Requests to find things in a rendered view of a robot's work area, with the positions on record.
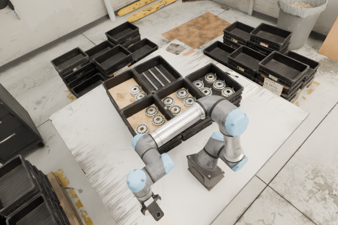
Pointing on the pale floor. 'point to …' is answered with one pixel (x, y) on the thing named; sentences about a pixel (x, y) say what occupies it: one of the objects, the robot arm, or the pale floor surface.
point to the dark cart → (15, 128)
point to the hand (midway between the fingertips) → (154, 209)
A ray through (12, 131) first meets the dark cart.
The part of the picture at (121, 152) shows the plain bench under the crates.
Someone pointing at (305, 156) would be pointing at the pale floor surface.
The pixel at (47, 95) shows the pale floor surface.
